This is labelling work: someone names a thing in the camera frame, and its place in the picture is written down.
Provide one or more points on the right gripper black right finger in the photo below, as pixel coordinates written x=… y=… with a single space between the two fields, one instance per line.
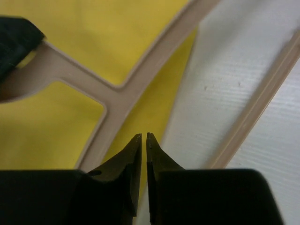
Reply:
x=178 y=196

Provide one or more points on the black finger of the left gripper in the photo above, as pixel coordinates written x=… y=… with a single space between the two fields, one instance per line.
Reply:
x=18 y=37

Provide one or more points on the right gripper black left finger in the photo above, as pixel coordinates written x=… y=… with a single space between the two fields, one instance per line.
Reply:
x=107 y=195

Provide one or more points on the wooden clothes hanger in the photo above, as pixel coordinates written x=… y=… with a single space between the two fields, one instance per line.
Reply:
x=50 y=65

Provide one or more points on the yellow trousers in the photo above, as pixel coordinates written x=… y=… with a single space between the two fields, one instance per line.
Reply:
x=49 y=129

